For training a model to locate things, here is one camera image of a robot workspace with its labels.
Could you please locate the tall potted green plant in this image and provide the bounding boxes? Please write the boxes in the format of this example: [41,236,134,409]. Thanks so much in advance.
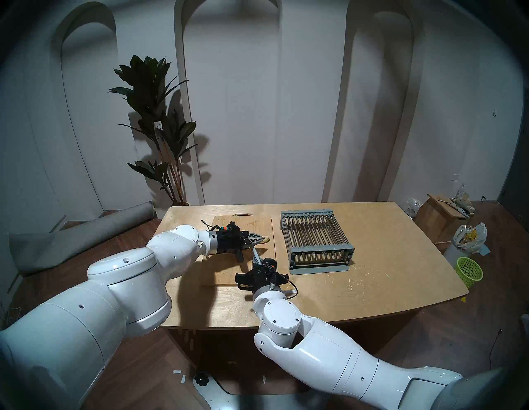
[108,55,199,206]

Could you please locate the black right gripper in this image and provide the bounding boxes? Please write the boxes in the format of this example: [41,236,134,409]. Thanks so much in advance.
[234,258,290,292]

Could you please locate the white plastic bag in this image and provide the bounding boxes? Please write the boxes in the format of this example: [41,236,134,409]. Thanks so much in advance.
[452,222,488,253]

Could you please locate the grey metal dish rack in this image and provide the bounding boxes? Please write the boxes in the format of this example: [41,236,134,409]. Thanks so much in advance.
[281,210,355,275]

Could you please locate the crumpled snack bag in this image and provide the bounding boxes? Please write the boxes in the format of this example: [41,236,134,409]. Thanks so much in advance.
[453,192,475,215]

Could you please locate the green plastic basket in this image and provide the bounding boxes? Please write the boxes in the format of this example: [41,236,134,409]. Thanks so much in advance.
[455,257,484,288]

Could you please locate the rolled grey mat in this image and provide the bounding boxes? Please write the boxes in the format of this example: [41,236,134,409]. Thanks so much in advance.
[8,201,156,277]

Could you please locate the cardboard box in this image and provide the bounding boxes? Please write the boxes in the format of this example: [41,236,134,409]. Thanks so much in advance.
[415,193,465,245]

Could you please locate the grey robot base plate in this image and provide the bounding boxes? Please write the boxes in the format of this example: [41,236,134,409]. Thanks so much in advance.
[193,372,317,410]

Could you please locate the black floor cable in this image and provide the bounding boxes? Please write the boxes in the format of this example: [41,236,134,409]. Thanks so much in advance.
[487,329,504,373]

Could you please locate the wooden cutting board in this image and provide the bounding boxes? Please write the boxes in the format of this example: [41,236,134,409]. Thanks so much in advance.
[198,213,279,287]

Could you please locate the white waste bin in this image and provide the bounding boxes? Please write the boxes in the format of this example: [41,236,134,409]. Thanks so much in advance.
[443,242,464,267]

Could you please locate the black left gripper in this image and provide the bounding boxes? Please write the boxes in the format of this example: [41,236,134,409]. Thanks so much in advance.
[215,222,265,262]

